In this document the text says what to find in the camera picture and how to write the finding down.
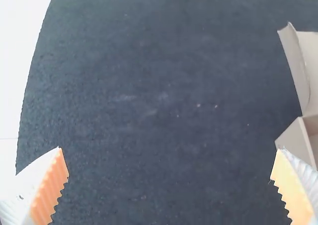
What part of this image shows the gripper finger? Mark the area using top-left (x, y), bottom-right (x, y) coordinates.
top-left (269, 148), bottom-right (318, 225)
top-left (0, 146), bottom-right (70, 225)

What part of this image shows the cardboard box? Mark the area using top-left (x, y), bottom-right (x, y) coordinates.
top-left (274, 21), bottom-right (318, 172)

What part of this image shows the black mat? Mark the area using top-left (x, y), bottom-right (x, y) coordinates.
top-left (15, 0), bottom-right (318, 225)

